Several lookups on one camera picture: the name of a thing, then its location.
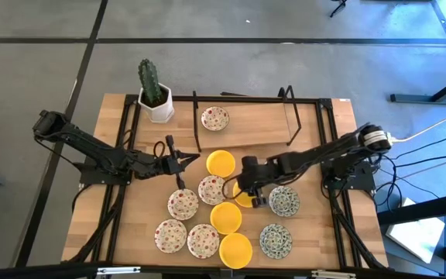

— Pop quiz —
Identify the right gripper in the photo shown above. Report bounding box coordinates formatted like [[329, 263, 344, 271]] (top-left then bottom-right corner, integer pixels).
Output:
[[237, 155, 274, 209]]

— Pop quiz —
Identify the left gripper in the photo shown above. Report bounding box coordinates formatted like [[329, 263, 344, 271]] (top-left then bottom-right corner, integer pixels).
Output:
[[156, 134, 201, 191]]

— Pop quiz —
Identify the yellow plastic bowl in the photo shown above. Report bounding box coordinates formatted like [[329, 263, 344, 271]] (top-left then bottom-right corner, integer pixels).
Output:
[[206, 150, 236, 178], [209, 201, 243, 236], [232, 181, 257, 209], [218, 232, 254, 270]]

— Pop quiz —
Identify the green bowl red floral inside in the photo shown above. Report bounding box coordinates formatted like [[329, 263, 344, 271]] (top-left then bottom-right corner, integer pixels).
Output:
[[197, 174, 229, 206], [167, 188, 200, 222], [200, 105, 231, 132], [153, 219, 188, 254], [187, 223, 221, 260]]

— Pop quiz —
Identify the teal bowl grey patterned inside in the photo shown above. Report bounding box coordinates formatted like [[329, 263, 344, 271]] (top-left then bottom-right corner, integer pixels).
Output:
[[268, 185, 300, 218], [259, 223, 293, 260]]

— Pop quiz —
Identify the white hexagonal plant pot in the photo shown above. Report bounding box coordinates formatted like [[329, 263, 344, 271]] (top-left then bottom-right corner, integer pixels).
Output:
[[137, 83, 176, 124]]

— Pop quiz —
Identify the green cactus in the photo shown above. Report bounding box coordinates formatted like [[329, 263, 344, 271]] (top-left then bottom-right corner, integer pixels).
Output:
[[137, 58, 163, 106]]

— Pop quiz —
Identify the white flat box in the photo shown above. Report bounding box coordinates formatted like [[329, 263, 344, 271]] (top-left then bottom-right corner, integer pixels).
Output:
[[384, 196, 446, 265]]

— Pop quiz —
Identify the black metal stand base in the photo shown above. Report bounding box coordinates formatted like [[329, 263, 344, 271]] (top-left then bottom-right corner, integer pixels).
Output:
[[389, 69, 446, 107]]

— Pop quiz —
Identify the black tripod leg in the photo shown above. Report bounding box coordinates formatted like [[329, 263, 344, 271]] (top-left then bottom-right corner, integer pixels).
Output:
[[329, 0, 348, 19]]

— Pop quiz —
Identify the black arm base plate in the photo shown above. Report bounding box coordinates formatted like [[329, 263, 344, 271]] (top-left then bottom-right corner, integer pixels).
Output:
[[321, 160, 376, 191], [78, 161, 136, 186]]

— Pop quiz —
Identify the silver metal bracket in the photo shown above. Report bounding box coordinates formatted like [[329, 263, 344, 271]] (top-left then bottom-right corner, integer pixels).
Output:
[[310, 270, 358, 279], [96, 266, 142, 276]]

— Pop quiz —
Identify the black metal desk frame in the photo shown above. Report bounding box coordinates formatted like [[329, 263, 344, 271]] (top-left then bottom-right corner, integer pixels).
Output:
[[376, 191, 446, 279]]

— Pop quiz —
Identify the black rig frame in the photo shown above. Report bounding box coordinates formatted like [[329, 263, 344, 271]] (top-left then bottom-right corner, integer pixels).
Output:
[[0, 263, 446, 279]]

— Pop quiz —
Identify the black floor cable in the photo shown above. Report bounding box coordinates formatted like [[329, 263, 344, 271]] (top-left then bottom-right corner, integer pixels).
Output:
[[395, 131, 446, 160]]

